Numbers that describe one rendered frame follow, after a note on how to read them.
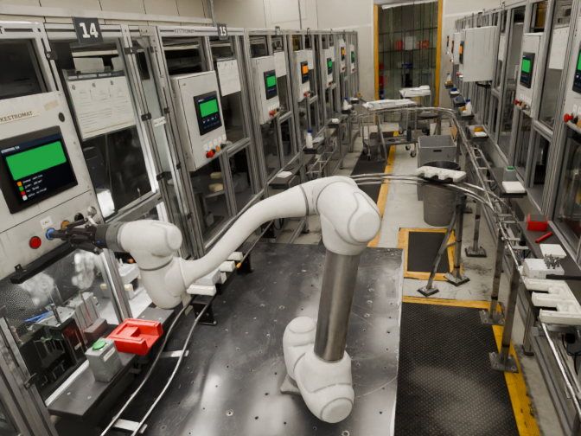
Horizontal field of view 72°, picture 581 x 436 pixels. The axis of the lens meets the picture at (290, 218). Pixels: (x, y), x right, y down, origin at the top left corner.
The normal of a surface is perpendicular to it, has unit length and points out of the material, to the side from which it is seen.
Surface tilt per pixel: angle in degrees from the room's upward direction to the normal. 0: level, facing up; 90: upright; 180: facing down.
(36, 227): 90
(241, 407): 0
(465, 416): 0
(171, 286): 92
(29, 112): 90
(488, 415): 0
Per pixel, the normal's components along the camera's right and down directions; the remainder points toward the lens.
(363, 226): 0.30, 0.25
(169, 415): -0.10, -0.92
